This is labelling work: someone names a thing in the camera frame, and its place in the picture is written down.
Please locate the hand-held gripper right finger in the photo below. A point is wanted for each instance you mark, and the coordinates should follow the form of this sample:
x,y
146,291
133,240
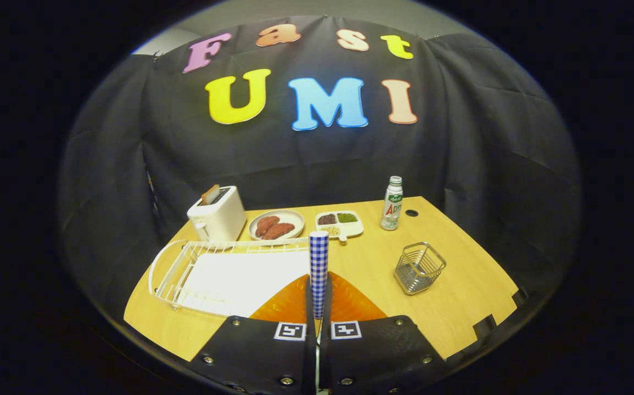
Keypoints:
x,y
377,356

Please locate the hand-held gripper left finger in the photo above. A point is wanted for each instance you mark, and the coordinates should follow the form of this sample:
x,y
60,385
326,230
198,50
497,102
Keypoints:
x,y
256,356

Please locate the white divided dish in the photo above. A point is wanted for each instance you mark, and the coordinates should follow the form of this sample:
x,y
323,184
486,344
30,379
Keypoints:
x,y
352,228

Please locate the beige round dish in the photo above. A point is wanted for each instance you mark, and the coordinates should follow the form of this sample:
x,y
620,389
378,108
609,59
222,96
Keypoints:
x,y
297,219

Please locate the red-brown meat piece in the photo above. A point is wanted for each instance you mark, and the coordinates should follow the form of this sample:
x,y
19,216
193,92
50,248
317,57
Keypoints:
x,y
266,226
279,231

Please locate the pile of yellow beans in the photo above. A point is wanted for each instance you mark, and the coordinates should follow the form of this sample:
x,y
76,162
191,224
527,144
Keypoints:
x,y
333,230

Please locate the pile of green beans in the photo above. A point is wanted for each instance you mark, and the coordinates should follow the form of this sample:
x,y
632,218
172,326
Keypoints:
x,y
347,217

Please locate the white toaster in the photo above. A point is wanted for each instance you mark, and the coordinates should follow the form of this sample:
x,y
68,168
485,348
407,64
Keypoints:
x,y
220,216

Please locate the pile of dark red beans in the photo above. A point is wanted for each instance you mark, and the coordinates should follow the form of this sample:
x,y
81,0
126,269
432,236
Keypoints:
x,y
326,219

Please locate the white drink bottle green label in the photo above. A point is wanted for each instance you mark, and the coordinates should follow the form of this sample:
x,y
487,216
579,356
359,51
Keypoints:
x,y
392,206

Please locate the brown toast slice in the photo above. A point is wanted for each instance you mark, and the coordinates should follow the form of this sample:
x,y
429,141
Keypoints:
x,y
210,195

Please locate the black backdrop cloth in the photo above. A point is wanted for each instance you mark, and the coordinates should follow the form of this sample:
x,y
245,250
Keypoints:
x,y
487,137

